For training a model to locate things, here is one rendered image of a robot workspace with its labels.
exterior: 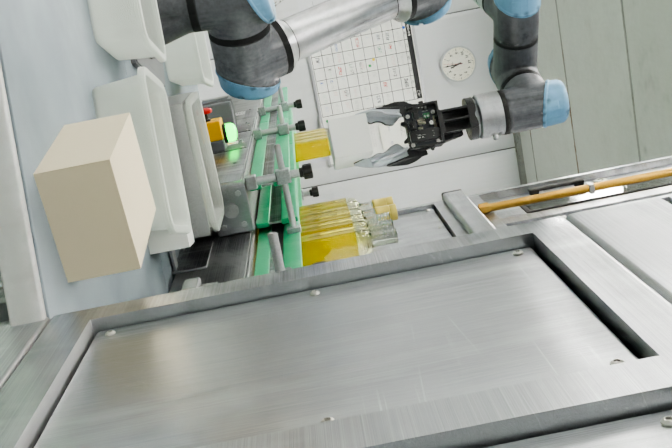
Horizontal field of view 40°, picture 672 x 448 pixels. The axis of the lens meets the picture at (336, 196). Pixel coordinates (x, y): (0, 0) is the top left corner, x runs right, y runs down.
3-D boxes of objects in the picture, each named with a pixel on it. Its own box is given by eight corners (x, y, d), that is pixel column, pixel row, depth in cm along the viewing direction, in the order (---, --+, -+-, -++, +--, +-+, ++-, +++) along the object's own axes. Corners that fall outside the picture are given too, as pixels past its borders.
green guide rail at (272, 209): (256, 229, 176) (298, 221, 176) (255, 224, 176) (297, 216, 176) (270, 112, 347) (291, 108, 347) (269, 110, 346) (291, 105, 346)
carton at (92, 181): (33, 174, 90) (109, 159, 90) (64, 125, 105) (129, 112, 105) (68, 282, 94) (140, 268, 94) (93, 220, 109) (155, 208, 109)
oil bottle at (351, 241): (262, 280, 171) (376, 258, 172) (256, 251, 170) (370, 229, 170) (263, 271, 177) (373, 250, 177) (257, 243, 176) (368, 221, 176)
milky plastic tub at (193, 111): (166, 245, 152) (219, 234, 152) (135, 111, 147) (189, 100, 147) (178, 219, 169) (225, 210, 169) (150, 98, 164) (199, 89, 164)
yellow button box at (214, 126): (193, 157, 209) (226, 151, 209) (186, 124, 207) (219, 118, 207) (196, 152, 216) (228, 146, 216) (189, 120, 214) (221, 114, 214)
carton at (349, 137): (327, 120, 145) (365, 112, 145) (328, 137, 169) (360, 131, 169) (335, 158, 144) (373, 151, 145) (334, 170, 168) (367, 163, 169)
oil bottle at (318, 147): (271, 167, 282) (362, 149, 282) (267, 149, 280) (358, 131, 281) (271, 164, 287) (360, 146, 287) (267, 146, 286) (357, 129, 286)
